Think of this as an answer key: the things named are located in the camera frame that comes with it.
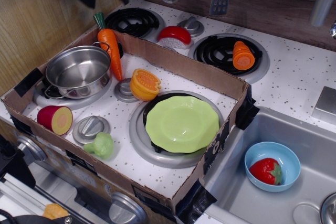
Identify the grey faucet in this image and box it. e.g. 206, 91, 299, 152
309, 0, 334, 27

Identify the green plastic plate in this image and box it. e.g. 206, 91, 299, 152
145, 95, 220, 154

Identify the silver oven knob left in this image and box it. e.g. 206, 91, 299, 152
17, 135, 47, 165

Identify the silver oven knob right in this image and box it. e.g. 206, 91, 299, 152
109, 191, 147, 224

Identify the green toy broccoli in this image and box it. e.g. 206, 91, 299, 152
83, 132, 114, 159

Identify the orange toy carrot slice piece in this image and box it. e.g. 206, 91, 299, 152
233, 40, 255, 71

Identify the black cable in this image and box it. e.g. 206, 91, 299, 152
0, 208, 16, 224

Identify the silver sink basin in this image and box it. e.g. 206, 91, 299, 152
205, 108, 335, 223

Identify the black burner coil back left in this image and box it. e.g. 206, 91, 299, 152
105, 8, 160, 38

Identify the silver stove knob back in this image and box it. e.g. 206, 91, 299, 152
178, 16, 205, 37

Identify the stainless steel pot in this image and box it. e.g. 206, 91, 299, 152
45, 41, 112, 99

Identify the orange toy carrot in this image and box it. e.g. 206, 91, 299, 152
93, 12, 123, 81

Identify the silver stove knob front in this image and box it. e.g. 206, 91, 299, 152
72, 116, 110, 145

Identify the cardboard fence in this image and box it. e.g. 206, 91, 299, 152
3, 32, 253, 216

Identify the red white toy sushi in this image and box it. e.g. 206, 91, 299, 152
158, 26, 193, 49

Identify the orange toy pumpkin half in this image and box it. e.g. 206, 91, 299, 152
130, 69, 161, 101

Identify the silver stove knob middle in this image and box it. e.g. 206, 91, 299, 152
114, 78, 138, 103

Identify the yellow toy piece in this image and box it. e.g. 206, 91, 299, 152
42, 203, 69, 220

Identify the silver oven knob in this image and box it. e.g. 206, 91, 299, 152
17, 135, 47, 165
109, 191, 147, 224

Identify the blue plastic bowl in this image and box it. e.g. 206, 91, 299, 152
244, 142, 301, 193

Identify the silver stove knob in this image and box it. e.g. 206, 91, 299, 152
178, 16, 205, 37
72, 116, 110, 145
114, 78, 138, 103

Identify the red toy strawberry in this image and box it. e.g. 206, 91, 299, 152
249, 158, 282, 185

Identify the black burner under plate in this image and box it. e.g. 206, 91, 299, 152
142, 92, 211, 154

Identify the red yellow toy fruit half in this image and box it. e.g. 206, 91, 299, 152
37, 105, 73, 135

